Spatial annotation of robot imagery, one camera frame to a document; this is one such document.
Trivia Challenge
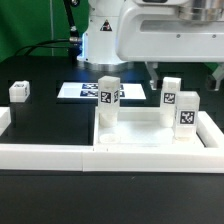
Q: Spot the white square tabletop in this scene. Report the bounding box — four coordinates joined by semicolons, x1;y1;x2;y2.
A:
92;106;206;148

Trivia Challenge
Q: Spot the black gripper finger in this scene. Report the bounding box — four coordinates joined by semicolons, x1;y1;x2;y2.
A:
208;65;224;91

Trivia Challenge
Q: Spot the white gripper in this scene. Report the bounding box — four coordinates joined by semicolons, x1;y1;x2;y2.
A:
116;0;224;90

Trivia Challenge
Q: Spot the black cable bundle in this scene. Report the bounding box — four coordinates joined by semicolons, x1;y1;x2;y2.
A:
13;0;83;64

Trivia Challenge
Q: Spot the white AprilTag base sheet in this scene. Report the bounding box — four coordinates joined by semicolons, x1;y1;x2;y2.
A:
57;82;146;100

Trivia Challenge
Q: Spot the white hanging cable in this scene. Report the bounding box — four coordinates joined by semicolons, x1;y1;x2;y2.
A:
49;0;55;57

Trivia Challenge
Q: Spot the white U-shaped fence obstacle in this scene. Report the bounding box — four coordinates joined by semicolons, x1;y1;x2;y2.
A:
0;111;224;173

